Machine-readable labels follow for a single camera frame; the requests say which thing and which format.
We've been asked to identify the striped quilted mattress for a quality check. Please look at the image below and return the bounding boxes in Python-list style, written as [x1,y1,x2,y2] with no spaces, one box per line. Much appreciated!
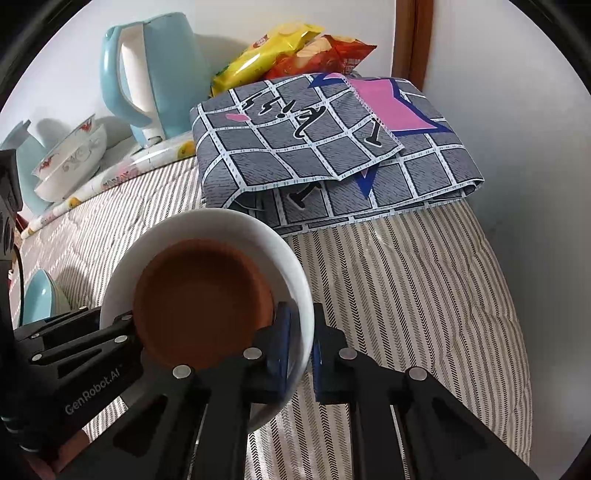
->
[9,154,532,480]

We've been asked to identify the teal square plate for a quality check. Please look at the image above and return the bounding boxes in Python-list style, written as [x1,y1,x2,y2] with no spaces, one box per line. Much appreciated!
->
[22,270,71,326]

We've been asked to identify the yellow chip bag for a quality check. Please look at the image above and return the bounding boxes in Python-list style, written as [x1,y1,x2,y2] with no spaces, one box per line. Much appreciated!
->
[211,23,324,98]

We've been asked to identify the blue red patterned bowl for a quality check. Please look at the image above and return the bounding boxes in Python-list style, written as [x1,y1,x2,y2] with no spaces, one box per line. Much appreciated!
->
[31,114,108,185]

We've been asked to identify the person's left hand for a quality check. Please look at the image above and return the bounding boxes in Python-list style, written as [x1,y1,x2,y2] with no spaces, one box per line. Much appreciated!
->
[39,427,90,478]

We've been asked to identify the brown wooden door frame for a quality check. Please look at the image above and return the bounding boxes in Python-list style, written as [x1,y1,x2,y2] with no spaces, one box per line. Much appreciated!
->
[392,0,437,92]

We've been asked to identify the white grey swirl bowl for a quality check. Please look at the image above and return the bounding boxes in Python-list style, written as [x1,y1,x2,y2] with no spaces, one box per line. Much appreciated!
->
[34,124,110,203]

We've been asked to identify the grey checked folded cloth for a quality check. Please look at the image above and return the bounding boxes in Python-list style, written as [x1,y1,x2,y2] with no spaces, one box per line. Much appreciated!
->
[189,73,486,239]

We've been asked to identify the fruit print table cover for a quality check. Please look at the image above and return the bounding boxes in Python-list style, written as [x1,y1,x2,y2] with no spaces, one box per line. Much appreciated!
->
[20,130,198,239]

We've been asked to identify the brown small dish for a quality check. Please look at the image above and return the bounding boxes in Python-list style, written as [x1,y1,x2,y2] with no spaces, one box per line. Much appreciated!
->
[133,239,278,371]

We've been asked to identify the red chip bag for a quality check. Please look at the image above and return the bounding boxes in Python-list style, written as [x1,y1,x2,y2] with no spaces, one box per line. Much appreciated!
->
[262,34,378,81]

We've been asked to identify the light blue electric kettle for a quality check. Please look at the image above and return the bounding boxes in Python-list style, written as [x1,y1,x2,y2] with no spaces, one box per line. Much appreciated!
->
[100,13,213,149]

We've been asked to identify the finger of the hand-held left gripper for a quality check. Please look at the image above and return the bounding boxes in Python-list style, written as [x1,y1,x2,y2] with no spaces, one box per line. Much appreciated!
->
[28,313,143,366]
[13,306,105,342]

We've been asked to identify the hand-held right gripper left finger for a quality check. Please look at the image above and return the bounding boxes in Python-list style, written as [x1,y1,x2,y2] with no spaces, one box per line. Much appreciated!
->
[83,302,297,480]

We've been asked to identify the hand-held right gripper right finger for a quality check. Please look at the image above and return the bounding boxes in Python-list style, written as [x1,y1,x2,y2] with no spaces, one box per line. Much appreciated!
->
[311,302,541,480]

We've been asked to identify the light blue thermos jug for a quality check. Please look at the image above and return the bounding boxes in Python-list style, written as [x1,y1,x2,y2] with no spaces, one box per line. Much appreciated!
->
[0,120,48,219]

